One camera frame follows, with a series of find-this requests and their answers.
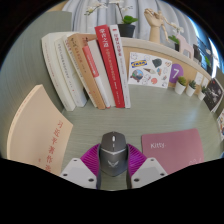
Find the pink mouse pad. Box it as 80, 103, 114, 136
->
140, 128, 205, 176

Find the black wooden horse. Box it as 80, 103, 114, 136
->
192, 37, 205, 61

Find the thick white book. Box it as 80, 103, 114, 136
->
41, 32, 77, 112
54, 34, 89, 108

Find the dark grey computer mouse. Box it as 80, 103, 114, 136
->
98, 131, 129, 178

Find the white book with red band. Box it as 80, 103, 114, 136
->
82, 39, 116, 109

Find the dark-framed window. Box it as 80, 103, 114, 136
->
189, 16, 222, 68

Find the black cover book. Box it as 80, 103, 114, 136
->
202, 77, 224, 113

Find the white orchid in black pot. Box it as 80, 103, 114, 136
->
203, 54, 215, 76
168, 22, 185, 53
83, 0, 139, 39

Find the wooden desk shelf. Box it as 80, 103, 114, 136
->
119, 36, 218, 98

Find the pink wooden horse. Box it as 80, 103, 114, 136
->
176, 33, 195, 60

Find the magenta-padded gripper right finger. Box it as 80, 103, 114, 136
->
126, 143, 168, 190

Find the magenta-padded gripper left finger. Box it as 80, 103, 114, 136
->
59, 143, 102, 190

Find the grey curtain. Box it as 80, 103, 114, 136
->
61, 0, 201, 48

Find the purple round number sign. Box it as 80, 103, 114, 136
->
168, 63, 185, 84

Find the beige paperback book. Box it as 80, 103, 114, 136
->
6, 84, 74, 177

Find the wooden hand model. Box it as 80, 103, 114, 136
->
143, 8, 166, 44

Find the brown kraft book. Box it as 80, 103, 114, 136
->
66, 32, 106, 110

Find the white sticker sheet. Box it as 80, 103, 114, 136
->
127, 51, 174, 90

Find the small succulent in white pot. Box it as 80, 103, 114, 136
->
197, 85, 208, 102
174, 76, 188, 96
185, 79, 198, 98

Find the green desk divider panel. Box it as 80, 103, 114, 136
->
0, 10, 74, 159

